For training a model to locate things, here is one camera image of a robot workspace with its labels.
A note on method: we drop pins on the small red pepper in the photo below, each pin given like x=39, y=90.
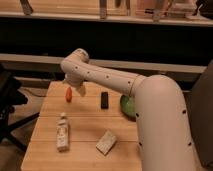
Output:
x=68, y=95

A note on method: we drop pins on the black office chair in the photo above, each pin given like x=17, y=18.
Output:
x=9, y=97

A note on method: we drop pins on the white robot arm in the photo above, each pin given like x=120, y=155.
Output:
x=164, y=135

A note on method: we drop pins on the white tube bottle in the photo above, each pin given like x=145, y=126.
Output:
x=62, y=133

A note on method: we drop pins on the green ceramic bowl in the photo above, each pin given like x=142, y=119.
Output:
x=127, y=106

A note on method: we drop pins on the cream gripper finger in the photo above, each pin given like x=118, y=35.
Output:
x=81, y=90

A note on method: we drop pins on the black rectangular block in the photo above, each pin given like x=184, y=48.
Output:
x=104, y=100

